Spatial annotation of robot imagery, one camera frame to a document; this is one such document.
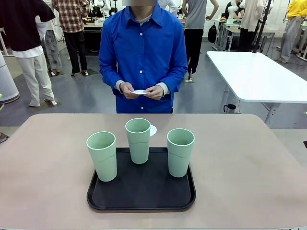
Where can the person in plaid shirt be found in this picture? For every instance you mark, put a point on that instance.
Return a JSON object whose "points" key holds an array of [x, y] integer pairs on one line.
{"points": [[72, 14]]}

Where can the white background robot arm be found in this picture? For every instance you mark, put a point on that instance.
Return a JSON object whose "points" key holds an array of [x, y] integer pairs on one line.
{"points": [[105, 7], [231, 12]]}

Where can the person's left forearm blue sleeve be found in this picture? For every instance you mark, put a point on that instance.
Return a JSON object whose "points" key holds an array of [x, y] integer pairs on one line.
{"points": [[173, 82]]}

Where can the person's left hand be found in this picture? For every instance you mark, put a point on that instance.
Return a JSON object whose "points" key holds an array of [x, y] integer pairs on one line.
{"points": [[157, 92]]}

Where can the dark cluttered background desk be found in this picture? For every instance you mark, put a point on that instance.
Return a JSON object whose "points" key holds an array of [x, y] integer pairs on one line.
{"points": [[92, 28]]}

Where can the black stand pole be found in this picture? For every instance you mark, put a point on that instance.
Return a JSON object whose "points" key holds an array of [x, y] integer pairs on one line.
{"points": [[261, 28]]}

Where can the white cylindrical appliance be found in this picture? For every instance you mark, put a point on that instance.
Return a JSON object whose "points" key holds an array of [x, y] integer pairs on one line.
{"points": [[6, 81]]}

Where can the black hanging backpack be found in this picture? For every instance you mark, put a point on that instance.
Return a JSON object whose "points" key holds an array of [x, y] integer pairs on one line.
{"points": [[212, 33]]}

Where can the person in blue shirt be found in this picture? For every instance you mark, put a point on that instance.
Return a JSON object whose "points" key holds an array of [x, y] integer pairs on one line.
{"points": [[144, 48]]}

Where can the person in grey t-shirt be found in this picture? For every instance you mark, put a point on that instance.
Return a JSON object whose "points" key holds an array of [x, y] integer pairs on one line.
{"points": [[195, 14]]}

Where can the person in black top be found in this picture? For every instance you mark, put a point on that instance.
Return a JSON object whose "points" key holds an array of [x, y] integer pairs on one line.
{"points": [[21, 24]]}

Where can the person's right forearm blue sleeve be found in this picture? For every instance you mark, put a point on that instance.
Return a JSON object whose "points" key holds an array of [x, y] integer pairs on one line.
{"points": [[110, 80]]}

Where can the person in cream coat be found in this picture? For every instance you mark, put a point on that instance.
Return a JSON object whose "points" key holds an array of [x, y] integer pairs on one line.
{"points": [[250, 14]]}

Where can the white table with grey legs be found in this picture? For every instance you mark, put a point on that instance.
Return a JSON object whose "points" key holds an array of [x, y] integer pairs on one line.
{"points": [[259, 76]]}

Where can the person in yellow top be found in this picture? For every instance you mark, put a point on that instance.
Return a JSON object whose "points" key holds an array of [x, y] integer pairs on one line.
{"points": [[297, 9]]}

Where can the black plastic tray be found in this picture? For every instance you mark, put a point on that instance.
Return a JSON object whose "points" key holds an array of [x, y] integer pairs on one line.
{"points": [[144, 191]]}

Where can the person's right hand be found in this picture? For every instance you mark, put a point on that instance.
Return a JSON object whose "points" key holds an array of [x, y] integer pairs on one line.
{"points": [[126, 89]]}

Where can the grey background desk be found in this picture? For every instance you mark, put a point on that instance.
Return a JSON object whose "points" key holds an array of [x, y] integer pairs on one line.
{"points": [[232, 28]]}

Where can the white paper doily coaster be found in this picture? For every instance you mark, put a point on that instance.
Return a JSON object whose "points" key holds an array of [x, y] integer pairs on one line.
{"points": [[139, 92], [153, 131]]}

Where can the pale green tall cup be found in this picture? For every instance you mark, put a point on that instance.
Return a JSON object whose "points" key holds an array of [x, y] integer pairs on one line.
{"points": [[103, 165], [139, 151], [178, 163]]}

